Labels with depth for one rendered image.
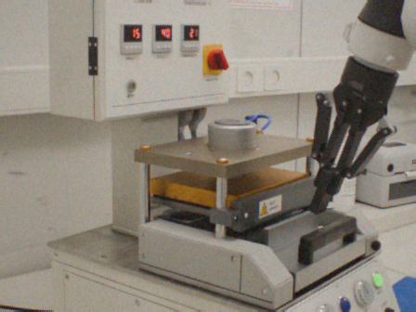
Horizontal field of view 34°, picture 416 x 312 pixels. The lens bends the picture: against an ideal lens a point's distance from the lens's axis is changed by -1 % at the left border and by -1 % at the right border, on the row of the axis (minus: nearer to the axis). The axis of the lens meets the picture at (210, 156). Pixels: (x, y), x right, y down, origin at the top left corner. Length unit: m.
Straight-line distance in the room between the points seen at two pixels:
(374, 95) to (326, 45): 1.19
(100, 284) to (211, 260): 0.24
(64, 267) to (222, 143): 0.35
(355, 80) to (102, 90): 0.38
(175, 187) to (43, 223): 0.60
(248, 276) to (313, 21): 1.26
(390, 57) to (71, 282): 0.64
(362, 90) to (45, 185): 0.86
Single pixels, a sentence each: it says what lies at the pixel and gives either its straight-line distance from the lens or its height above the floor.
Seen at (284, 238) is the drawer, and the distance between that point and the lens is 1.06.
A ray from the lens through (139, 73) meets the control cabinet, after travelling 1.12.
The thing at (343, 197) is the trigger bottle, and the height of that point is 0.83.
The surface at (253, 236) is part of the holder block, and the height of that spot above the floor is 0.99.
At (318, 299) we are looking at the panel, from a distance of 1.02.
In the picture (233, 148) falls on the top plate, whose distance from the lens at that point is 1.08.
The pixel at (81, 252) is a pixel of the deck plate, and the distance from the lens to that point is 1.16.
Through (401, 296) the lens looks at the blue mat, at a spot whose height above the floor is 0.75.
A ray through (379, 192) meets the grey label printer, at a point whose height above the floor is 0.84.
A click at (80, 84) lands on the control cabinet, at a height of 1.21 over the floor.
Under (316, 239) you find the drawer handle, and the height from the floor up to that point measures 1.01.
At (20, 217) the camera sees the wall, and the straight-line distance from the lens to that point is 1.58.
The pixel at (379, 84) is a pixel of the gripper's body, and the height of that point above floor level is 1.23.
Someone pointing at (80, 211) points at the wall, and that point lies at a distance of 1.65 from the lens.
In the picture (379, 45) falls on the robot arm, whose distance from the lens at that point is 0.93.
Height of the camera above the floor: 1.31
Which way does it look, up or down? 11 degrees down
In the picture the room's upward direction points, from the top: 1 degrees clockwise
